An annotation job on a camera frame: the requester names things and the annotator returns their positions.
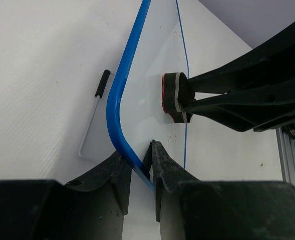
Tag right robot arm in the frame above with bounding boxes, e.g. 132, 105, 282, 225
184, 22, 295, 140

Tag aluminium right side rail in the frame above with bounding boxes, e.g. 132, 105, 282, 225
276, 123, 295, 186

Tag black whiteboard eraser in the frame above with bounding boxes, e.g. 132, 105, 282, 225
162, 72, 195, 124

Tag wire whiteboard stand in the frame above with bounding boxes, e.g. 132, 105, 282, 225
78, 69, 115, 165

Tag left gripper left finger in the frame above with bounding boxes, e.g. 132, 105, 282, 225
0, 152, 132, 240

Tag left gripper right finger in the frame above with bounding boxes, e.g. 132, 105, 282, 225
150, 140, 295, 240

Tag blue framed whiteboard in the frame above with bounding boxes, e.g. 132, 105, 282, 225
106, 0, 189, 189

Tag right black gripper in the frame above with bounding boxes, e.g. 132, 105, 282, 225
184, 22, 295, 132

